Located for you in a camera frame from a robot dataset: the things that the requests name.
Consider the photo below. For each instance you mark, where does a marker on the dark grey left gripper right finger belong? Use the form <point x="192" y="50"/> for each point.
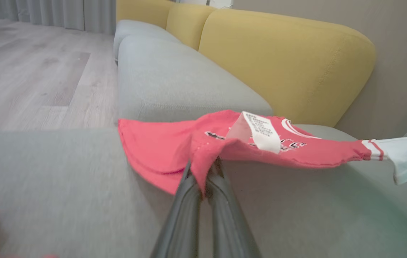
<point x="228" y="225"/>

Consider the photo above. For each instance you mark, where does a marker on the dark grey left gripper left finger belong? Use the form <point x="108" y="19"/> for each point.
<point x="183" y="222"/>

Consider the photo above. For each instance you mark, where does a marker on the red garment with white trim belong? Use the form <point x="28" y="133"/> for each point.
<point x="160" y="150"/>

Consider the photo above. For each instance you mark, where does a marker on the large grey sofa seat cushion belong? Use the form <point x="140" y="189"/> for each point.
<point x="63" y="186"/>

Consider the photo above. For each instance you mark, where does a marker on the medium grey sofa seat cushion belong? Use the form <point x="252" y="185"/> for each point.
<point x="175" y="79"/>

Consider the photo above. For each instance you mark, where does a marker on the large yellow sofa back cushion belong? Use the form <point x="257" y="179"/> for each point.
<point x="282" y="61"/>

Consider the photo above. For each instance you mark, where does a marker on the small grey sofa seat cushion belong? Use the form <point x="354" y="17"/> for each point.
<point x="135" y="30"/>

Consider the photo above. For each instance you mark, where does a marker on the medium yellow sofa back cushion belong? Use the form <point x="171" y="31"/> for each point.
<point x="187" y="23"/>

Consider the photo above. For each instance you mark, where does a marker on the small yellow sofa back cushion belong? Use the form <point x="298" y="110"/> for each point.
<point x="140" y="10"/>

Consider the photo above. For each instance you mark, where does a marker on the grey pleated curtain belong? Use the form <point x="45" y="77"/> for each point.
<point x="63" y="12"/>

